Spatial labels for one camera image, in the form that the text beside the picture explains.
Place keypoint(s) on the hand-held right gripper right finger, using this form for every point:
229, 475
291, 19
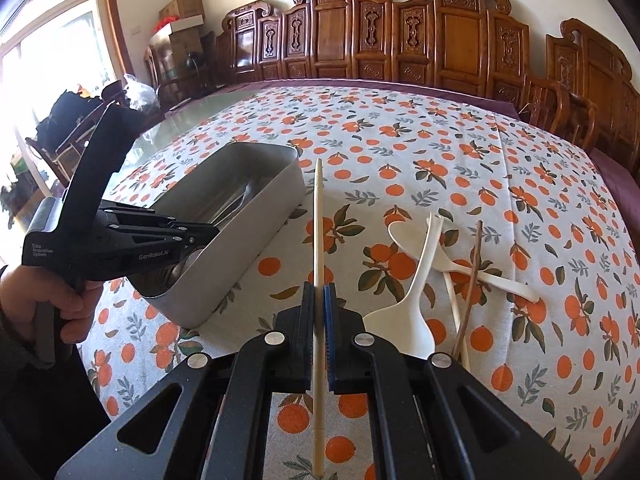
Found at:
330, 320

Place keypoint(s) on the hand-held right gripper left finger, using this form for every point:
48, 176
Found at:
306, 320

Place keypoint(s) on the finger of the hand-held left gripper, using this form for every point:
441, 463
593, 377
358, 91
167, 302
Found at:
165, 224
155, 245

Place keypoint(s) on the metal spoon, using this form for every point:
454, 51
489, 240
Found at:
232, 207

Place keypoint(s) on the large white plastic spoon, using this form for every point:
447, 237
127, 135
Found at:
405, 315

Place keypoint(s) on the cream chopstick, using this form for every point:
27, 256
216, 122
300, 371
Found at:
454, 310
318, 240

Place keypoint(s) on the rectangular metal tray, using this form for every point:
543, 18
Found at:
250, 260

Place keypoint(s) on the brown wooden chopstick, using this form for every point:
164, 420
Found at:
472, 280

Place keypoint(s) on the small white plastic spoon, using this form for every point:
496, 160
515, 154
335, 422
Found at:
500, 285

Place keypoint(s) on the person's left forearm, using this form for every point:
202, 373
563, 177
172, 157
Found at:
40, 400

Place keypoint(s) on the person's left hand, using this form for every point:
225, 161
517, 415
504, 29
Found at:
75, 315

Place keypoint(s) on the wooden chair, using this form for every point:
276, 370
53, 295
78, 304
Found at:
170, 80
65, 145

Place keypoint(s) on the black bag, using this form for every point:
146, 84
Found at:
70, 110

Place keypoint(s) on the clear plastic bag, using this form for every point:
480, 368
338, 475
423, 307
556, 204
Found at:
142, 91

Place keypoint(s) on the large cardboard box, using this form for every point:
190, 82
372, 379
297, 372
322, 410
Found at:
192, 45

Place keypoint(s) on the orange print tablecloth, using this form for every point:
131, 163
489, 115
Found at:
400, 150

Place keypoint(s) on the red item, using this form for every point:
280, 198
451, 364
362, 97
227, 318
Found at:
164, 24

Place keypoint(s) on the brown cardboard box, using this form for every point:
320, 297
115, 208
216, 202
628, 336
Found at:
182, 6

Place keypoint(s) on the purple sofa cushion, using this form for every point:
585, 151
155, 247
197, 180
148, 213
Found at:
450, 96

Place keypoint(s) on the carved wooden sofa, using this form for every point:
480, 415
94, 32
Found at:
380, 35

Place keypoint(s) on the purple armchair cushion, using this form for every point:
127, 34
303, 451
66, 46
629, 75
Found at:
620, 170

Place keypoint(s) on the carved wooden armchair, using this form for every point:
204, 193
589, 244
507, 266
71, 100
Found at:
595, 80

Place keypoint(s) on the wooden door frame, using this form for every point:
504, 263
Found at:
116, 25

